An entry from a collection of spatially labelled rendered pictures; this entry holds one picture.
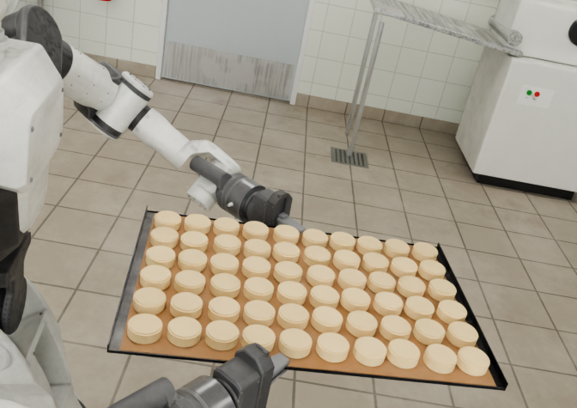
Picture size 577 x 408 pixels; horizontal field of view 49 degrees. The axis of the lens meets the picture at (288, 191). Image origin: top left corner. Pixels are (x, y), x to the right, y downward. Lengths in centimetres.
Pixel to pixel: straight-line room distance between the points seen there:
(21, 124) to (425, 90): 436
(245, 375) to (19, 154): 42
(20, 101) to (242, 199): 56
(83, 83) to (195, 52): 378
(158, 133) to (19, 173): 51
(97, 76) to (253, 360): 67
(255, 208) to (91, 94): 39
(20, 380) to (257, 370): 47
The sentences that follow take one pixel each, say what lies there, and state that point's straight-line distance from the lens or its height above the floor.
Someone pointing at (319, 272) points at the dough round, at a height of 102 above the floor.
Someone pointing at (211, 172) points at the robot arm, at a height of 105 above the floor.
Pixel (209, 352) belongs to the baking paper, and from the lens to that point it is 97.
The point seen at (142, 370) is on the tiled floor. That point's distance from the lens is 238.
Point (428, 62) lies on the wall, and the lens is 502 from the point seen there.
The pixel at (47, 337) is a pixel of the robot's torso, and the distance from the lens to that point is 129.
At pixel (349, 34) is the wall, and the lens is 490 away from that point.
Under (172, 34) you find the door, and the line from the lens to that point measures 505.
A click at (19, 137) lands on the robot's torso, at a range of 92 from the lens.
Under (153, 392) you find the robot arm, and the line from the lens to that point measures 83.
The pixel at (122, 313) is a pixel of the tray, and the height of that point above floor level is 100.
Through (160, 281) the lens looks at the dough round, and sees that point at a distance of 106.
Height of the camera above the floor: 165
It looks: 27 degrees down
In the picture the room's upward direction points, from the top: 12 degrees clockwise
